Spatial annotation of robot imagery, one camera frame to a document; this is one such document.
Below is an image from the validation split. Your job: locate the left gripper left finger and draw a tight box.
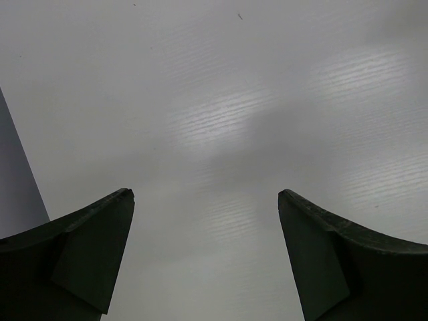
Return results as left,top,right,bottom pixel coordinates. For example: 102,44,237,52
1,189,135,321

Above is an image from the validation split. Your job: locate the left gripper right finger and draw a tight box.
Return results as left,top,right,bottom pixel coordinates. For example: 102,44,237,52
278,189,427,320

